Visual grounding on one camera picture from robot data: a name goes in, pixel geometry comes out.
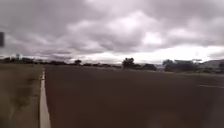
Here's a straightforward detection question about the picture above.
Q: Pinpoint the round dark tree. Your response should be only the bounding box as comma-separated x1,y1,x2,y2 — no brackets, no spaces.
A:
121,57,136,69
162,59,176,72

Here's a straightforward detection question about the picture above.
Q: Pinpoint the dark asphalt road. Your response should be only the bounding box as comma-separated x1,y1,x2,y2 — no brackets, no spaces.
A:
43,64,224,128

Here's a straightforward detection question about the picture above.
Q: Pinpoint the row of trees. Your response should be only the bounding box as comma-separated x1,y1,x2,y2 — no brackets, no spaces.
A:
0,54,123,69

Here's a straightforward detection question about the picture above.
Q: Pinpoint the white painted edge line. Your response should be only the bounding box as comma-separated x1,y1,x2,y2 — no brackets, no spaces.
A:
38,68,52,128

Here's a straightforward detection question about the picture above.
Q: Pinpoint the dry grass verge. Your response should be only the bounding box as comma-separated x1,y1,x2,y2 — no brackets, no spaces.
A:
0,63,46,128

